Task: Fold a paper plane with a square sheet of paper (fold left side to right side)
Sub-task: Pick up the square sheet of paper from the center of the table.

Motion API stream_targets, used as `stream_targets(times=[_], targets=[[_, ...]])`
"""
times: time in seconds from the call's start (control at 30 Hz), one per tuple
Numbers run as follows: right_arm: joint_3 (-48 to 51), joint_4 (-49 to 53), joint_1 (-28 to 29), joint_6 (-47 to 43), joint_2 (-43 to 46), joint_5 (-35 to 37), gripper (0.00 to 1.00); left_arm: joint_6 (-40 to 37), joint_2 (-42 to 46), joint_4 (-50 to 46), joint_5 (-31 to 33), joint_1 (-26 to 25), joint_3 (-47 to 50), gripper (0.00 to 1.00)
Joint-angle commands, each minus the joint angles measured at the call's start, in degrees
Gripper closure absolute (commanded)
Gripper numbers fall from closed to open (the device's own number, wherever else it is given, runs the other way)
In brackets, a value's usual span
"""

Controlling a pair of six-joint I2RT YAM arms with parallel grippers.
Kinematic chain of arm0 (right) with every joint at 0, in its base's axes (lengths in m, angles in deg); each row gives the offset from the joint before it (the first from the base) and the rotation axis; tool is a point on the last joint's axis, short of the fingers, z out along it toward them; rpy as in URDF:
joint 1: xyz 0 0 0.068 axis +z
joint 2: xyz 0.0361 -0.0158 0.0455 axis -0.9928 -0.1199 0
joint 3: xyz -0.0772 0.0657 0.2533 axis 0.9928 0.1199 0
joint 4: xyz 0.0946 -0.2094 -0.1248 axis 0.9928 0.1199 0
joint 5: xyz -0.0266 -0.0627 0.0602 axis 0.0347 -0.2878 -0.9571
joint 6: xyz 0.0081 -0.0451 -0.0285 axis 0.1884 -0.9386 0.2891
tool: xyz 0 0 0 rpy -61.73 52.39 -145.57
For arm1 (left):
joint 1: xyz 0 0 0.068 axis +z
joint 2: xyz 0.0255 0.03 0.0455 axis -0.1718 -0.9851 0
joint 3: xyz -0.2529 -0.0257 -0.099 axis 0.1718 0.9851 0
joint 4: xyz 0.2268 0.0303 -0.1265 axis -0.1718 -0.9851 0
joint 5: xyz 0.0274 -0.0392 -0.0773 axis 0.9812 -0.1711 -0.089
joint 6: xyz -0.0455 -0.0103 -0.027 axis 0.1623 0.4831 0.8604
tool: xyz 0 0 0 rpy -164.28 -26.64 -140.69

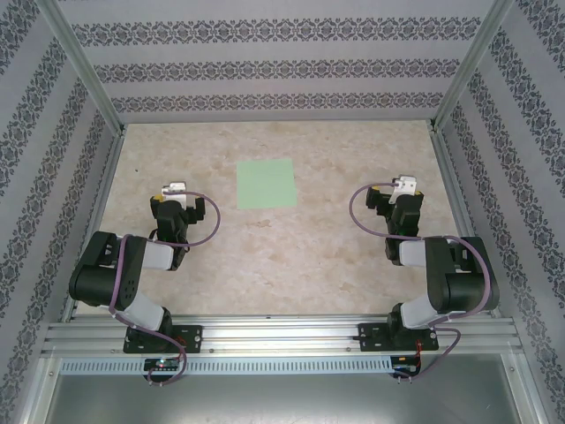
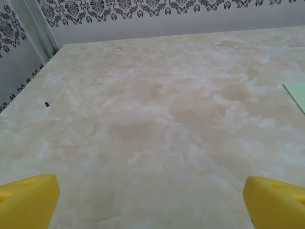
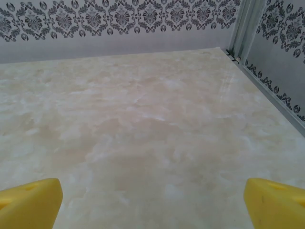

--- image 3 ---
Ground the aluminium frame post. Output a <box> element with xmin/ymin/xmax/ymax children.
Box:
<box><xmin>228</xmin><ymin>0</ymin><xmax>271</xmax><ymax>63</ymax></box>

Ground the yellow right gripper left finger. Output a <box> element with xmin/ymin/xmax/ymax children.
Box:
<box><xmin>0</xmin><ymin>177</ymin><xmax>64</xmax><ymax>229</ymax></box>

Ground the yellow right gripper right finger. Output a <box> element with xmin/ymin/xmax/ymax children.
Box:
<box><xmin>243</xmin><ymin>177</ymin><xmax>305</xmax><ymax>229</ymax></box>

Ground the aluminium frame side rail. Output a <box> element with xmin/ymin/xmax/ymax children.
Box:
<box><xmin>239</xmin><ymin>58</ymin><xmax>305</xmax><ymax>131</ymax></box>

